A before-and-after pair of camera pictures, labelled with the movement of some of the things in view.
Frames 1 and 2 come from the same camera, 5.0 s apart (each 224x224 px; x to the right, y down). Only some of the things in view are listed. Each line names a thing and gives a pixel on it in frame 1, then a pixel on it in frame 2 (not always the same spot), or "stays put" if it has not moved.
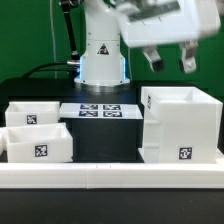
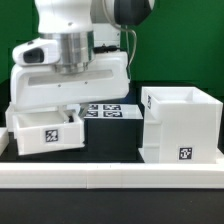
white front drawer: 38,144 -> 45,131
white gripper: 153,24 -> 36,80
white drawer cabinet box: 181,125 stays put
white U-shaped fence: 113,175 stays put
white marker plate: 100,111 stays put
